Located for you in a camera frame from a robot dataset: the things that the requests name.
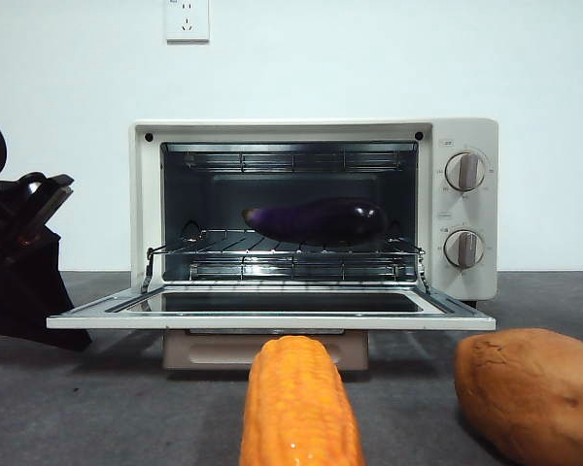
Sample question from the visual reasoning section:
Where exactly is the beige oven door handle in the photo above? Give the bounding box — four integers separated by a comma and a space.
162, 329, 371, 373

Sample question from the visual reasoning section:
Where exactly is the glass oven door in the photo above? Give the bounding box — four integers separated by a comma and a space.
46, 283, 497, 333

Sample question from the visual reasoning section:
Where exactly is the purple eggplant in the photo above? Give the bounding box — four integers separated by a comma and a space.
241, 196, 390, 245

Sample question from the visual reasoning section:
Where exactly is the white Toshiba toaster oven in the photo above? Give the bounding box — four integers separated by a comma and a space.
128, 116, 499, 307

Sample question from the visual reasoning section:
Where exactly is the yellow corn cob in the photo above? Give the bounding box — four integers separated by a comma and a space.
237, 335, 366, 466

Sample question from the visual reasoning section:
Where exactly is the small beige timer knob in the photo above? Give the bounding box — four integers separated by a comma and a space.
443, 228, 487, 270

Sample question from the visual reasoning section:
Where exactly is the large beige temperature knob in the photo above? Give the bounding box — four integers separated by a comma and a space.
444, 151, 487, 192

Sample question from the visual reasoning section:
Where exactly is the brown sweet potato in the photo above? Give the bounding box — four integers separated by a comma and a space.
452, 327, 583, 466

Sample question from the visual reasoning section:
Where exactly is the wire oven rack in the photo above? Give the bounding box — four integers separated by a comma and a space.
145, 220, 427, 259

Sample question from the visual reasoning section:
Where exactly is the white wall socket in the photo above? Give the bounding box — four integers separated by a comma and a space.
164, 0, 211, 46

